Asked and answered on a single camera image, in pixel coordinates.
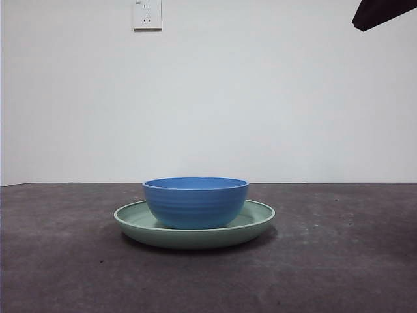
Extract green round plate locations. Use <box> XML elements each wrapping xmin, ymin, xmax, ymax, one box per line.
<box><xmin>113</xmin><ymin>199</ymin><xmax>276</xmax><ymax>251</ymax></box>

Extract white wall socket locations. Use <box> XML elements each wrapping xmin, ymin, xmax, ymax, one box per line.
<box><xmin>132</xmin><ymin>0</ymin><xmax>163</xmax><ymax>33</ymax></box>

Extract blue ribbed bowl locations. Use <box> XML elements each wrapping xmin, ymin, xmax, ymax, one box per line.
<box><xmin>141</xmin><ymin>177</ymin><xmax>251</xmax><ymax>230</ymax></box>

